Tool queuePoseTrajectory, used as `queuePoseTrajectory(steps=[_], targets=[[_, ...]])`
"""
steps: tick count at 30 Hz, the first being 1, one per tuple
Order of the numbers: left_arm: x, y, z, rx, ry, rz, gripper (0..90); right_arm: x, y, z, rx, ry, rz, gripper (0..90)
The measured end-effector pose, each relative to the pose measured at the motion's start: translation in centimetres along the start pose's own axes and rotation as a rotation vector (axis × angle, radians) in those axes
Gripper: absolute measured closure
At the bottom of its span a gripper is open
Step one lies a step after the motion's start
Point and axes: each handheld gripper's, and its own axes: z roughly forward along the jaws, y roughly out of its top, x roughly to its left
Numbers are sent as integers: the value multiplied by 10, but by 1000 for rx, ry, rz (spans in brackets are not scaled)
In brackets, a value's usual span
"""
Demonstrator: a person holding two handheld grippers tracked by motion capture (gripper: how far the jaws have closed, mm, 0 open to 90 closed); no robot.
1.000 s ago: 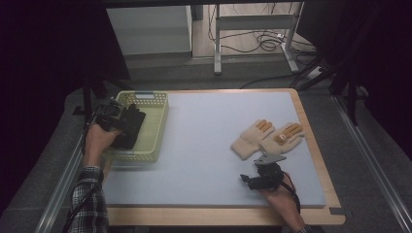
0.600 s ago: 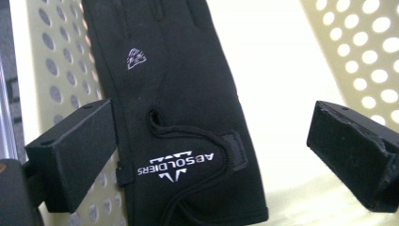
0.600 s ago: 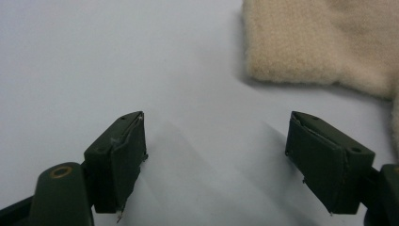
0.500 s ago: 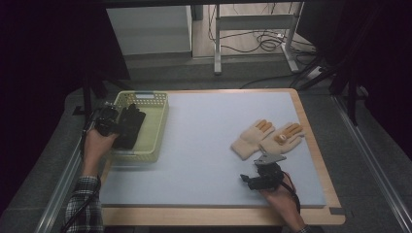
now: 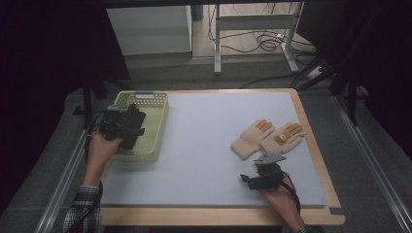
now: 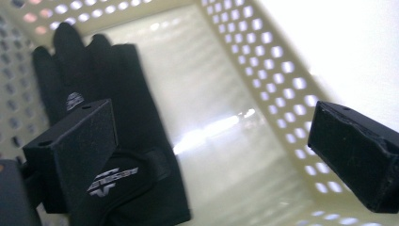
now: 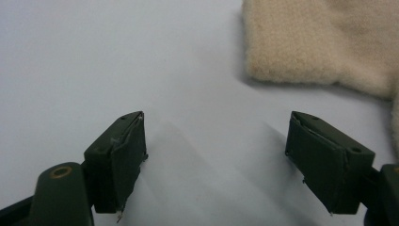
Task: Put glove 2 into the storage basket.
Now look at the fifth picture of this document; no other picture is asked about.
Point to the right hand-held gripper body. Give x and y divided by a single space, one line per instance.
267 178

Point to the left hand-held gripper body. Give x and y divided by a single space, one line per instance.
113 126

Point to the pale green plastic basket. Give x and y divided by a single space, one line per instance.
155 123

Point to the beige knit glove with label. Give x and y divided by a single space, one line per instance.
272 147

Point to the plain beige knit glove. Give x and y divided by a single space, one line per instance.
251 139

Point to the person's right hand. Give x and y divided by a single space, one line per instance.
280 199

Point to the person's left hand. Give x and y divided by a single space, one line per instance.
102 150

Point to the black metal stand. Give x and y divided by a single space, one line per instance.
352 103
86 106

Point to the white foam board mat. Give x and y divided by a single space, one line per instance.
210 181

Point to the wooden table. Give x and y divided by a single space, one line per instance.
210 216

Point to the dark curtain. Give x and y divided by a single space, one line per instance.
382 48
48 64

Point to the white cabinet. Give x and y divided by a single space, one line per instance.
149 29

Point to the white power strip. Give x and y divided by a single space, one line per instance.
314 73

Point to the black table corner bracket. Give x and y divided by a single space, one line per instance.
337 211

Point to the aluminium floor rail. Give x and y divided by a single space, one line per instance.
58 197
372 161

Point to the white metal desk frame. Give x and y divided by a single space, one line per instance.
256 22

